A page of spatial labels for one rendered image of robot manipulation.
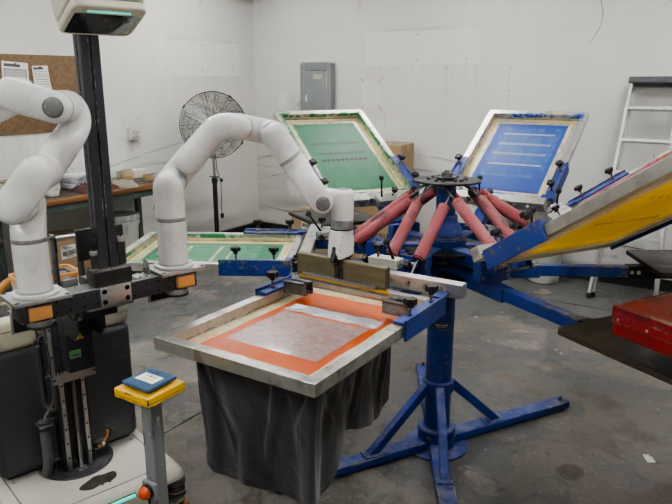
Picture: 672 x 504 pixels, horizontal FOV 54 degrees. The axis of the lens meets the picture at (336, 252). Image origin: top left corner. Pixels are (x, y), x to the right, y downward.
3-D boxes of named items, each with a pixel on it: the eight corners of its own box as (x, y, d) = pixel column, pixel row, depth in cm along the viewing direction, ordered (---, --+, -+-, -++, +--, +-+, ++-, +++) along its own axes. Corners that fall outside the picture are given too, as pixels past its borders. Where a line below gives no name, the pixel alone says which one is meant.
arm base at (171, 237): (143, 263, 220) (139, 218, 216) (177, 256, 228) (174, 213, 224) (165, 273, 209) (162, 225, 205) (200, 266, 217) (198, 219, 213)
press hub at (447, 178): (457, 476, 297) (472, 178, 263) (381, 451, 317) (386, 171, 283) (487, 438, 328) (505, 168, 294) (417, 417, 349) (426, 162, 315)
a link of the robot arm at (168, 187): (153, 223, 207) (149, 172, 203) (158, 215, 220) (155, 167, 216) (184, 222, 209) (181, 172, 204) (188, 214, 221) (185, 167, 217)
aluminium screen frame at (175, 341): (315, 398, 166) (315, 384, 165) (154, 348, 197) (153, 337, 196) (443, 310, 230) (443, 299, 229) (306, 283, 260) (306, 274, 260)
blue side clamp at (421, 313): (406, 342, 205) (407, 320, 203) (392, 338, 207) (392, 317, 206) (445, 314, 229) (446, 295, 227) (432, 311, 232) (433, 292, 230)
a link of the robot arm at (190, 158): (221, 96, 199) (222, 95, 217) (144, 190, 203) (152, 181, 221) (257, 127, 203) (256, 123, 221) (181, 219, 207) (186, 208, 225)
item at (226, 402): (314, 519, 187) (312, 380, 176) (198, 469, 211) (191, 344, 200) (320, 513, 190) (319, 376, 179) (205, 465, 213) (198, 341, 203)
